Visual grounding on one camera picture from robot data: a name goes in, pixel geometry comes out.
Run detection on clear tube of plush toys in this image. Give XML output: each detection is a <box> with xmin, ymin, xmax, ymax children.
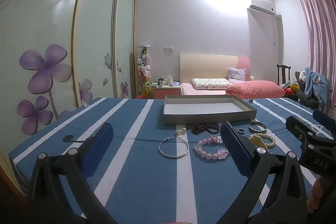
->
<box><xmin>136</xmin><ymin>45</ymin><xmax>152</xmax><ymax>96</ymax></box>

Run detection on white air conditioner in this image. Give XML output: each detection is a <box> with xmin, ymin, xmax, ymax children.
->
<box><xmin>247</xmin><ymin>0</ymin><xmax>276</xmax><ymax>16</ymax></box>

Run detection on blue garment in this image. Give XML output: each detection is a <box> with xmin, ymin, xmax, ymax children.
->
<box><xmin>304</xmin><ymin>67</ymin><xmax>330</xmax><ymax>115</ymax></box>

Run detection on grey white plush toy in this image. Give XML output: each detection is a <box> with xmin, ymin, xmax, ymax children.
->
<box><xmin>295</xmin><ymin>70</ymin><xmax>307</xmax><ymax>83</ymax></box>

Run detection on white pipe duct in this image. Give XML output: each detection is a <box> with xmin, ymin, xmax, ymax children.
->
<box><xmin>272</xmin><ymin>14</ymin><xmax>283</xmax><ymax>46</ymax></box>

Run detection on blue white striped sheet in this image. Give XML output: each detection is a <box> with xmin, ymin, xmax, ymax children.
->
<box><xmin>8</xmin><ymin>97</ymin><xmax>336</xmax><ymax>224</ymax></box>

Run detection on white patterned pillow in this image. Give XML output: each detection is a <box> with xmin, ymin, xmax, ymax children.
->
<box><xmin>192</xmin><ymin>78</ymin><xmax>237</xmax><ymax>90</ymax></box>

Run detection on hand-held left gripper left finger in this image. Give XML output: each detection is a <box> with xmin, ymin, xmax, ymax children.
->
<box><xmin>28</xmin><ymin>122</ymin><xmax>118</xmax><ymax>224</ymax></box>

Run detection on dark wooden chair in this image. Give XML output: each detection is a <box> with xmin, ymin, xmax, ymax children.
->
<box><xmin>276</xmin><ymin>64</ymin><xmax>291</xmax><ymax>87</ymax></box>

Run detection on pink nightstand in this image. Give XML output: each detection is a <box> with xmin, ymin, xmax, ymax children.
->
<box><xmin>153</xmin><ymin>82</ymin><xmax>181</xmax><ymax>99</ymax></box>

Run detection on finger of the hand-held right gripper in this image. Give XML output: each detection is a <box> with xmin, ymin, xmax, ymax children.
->
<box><xmin>312</xmin><ymin>109</ymin><xmax>336</xmax><ymax>133</ymax></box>
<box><xmin>286</xmin><ymin>116</ymin><xmax>319</xmax><ymax>144</ymax></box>

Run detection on colourful toy balls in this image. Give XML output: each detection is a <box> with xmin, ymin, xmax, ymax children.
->
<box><xmin>285</xmin><ymin>84</ymin><xmax>301</xmax><ymax>96</ymax></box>

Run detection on pink bead bracelet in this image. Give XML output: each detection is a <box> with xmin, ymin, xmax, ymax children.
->
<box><xmin>194</xmin><ymin>135</ymin><xmax>230</xmax><ymax>161</ymax></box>

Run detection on grey shallow tray box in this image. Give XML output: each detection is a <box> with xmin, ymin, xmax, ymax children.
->
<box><xmin>163</xmin><ymin>94</ymin><xmax>257</xmax><ymax>125</ymax></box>

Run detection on dark red bead necklace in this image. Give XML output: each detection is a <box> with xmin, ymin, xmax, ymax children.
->
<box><xmin>192</xmin><ymin>123</ymin><xmax>220</xmax><ymax>135</ymax></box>

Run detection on pink bed with headboard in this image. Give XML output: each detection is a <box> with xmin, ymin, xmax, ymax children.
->
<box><xmin>180</xmin><ymin>53</ymin><xmax>251</xmax><ymax>96</ymax></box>

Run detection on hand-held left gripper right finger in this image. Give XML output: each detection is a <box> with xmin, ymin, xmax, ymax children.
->
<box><xmin>220</xmin><ymin>121</ymin><xmax>309</xmax><ymax>224</ymax></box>

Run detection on person's right hand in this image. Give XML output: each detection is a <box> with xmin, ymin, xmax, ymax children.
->
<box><xmin>308</xmin><ymin>176</ymin><xmax>325</xmax><ymax>214</ymax></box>

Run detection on large coral pillow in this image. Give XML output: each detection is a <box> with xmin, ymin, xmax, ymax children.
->
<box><xmin>226</xmin><ymin>81</ymin><xmax>286</xmax><ymax>98</ymax></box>

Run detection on white pearl bracelet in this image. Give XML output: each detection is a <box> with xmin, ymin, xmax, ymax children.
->
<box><xmin>256</xmin><ymin>133</ymin><xmax>276</xmax><ymax>147</ymax></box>

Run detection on floral sliding door wardrobe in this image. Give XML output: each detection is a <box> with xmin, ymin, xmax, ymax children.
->
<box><xmin>0</xmin><ymin>0</ymin><xmax>137</xmax><ymax>198</ymax></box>

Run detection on thin silver bangle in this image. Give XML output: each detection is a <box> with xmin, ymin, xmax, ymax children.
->
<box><xmin>158</xmin><ymin>137</ymin><xmax>189</xmax><ymax>160</ymax></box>

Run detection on small lilac pillow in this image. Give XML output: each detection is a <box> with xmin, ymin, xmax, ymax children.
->
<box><xmin>227</xmin><ymin>67</ymin><xmax>247</xmax><ymax>81</ymax></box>

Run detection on wide silver bangle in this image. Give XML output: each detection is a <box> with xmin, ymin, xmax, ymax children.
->
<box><xmin>248</xmin><ymin>121</ymin><xmax>268</xmax><ymax>133</ymax></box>

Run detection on cream bangle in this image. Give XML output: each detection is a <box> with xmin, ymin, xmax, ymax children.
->
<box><xmin>249</xmin><ymin>134</ymin><xmax>268</xmax><ymax>153</ymax></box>

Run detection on pink curtain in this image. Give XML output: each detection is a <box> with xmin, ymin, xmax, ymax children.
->
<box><xmin>299</xmin><ymin>0</ymin><xmax>336</xmax><ymax>119</ymax></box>

